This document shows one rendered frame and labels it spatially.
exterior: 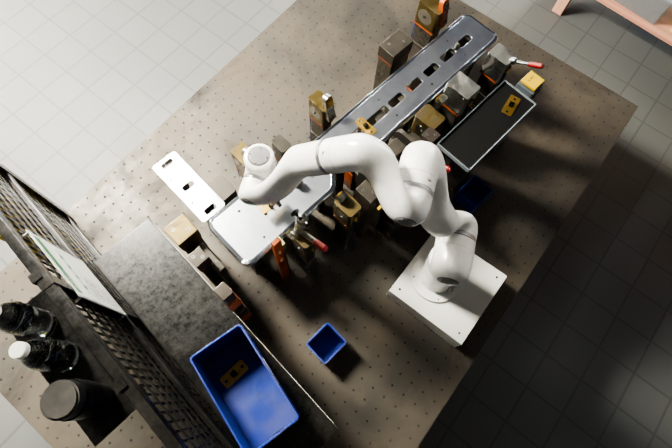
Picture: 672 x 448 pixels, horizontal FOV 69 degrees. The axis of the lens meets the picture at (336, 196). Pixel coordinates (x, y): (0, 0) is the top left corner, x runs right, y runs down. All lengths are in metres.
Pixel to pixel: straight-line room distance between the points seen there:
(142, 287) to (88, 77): 2.04
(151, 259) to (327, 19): 1.45
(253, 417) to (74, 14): 2.98
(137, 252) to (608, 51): 3.17
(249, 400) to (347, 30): 1.71
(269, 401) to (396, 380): 0.54
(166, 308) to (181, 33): 2.24
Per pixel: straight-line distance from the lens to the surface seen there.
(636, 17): 3.72
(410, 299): 1.87
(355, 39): 2.48
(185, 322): 1.63
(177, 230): 1.68
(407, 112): 1.91
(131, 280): 1.71
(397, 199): 1.14
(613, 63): 3.80
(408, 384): 1.92
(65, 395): 1.09
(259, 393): 1.57
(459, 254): 1.49
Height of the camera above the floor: 2.59
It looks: 68 degrees down
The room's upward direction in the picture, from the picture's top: 5 degrees clockwise
